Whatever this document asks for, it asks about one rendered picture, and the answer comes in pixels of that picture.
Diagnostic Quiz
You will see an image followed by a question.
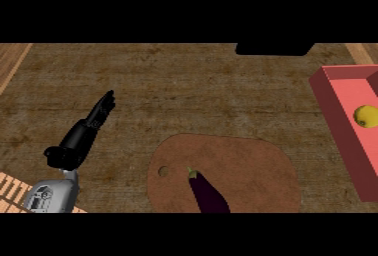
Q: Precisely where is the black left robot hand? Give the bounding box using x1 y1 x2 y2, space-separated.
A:
43 89 117 172

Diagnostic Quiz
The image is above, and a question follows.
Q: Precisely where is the brown wooden cutting board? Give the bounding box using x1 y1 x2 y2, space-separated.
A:
146 133 303 214

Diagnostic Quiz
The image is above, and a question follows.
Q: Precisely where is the red cardboard box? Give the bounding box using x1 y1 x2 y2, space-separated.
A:
307 64 378 203

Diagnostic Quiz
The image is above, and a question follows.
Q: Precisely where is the purple eggplant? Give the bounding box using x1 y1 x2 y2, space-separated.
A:
186 166 232 214

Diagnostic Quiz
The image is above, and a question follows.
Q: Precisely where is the yellow lemon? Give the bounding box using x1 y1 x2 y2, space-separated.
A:
353 104 378 129

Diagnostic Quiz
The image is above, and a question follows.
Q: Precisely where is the black appliance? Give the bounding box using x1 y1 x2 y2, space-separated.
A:
233 42 316 57

